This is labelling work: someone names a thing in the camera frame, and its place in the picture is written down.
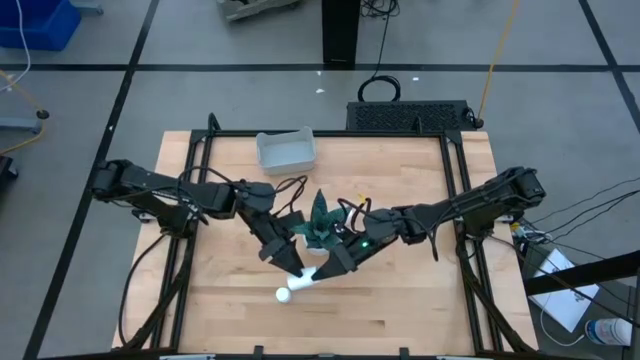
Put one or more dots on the blue plastic bin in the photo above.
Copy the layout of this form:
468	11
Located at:
40	25

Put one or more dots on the grey device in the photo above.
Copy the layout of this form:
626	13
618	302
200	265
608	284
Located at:
250	9

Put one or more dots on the white paper booklet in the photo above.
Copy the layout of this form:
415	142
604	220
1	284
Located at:
565	305

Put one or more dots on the black square pillar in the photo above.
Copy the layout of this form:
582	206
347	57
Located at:
341	30

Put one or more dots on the white rectangular basket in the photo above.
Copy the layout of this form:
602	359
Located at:
285	150

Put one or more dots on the black metal beam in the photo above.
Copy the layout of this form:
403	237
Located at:
580	274

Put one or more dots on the white pill bottle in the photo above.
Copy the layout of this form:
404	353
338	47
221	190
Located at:
283	295
299	284

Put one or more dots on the black metal table frame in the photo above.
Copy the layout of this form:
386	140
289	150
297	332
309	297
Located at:
325	133

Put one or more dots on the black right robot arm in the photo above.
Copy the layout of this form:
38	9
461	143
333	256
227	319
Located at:
480	200

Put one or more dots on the clear plastic bottle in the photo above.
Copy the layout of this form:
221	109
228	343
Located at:
607	331

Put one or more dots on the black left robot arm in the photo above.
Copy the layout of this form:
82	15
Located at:
150	180

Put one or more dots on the black perforated computer case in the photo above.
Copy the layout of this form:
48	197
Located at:
400	116

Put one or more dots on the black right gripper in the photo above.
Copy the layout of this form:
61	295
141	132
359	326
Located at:
380	227

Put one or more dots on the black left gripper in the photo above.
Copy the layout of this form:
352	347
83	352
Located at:
265	227

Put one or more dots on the dark green cloth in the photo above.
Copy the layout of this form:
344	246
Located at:
320	220

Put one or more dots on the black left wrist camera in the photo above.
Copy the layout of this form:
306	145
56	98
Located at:
291	221

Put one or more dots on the white round plant pot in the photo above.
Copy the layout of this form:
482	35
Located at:
316	250

